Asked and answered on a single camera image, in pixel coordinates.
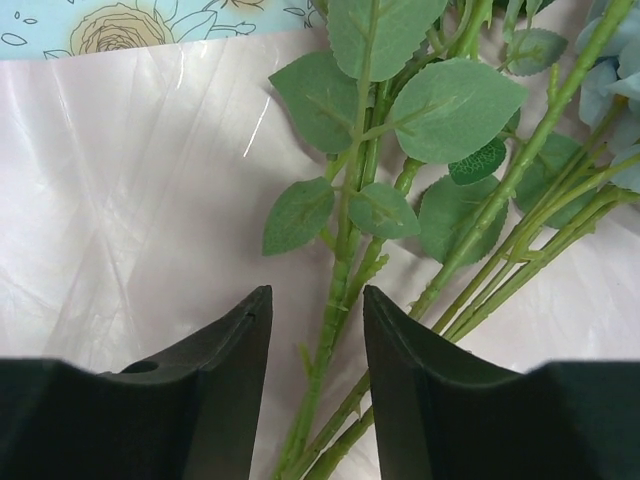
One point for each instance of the blue hydrangea stem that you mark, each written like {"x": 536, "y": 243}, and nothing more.
{"x": 563, "y": 161}

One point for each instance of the purple pink wrapping paper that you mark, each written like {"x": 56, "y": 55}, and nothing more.
{"x": 134, "y": 187}

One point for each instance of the pink rose stem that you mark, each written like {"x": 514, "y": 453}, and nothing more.
{"x": 400, "y": 87}

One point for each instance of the floral tablecloth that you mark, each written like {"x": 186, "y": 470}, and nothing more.
{"x": 45, "y": 29}

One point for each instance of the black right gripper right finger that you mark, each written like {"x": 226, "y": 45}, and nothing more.
{"x": 441, "y": 412}

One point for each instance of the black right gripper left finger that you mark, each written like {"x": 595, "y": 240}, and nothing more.
{"x": 189, "y": 411}

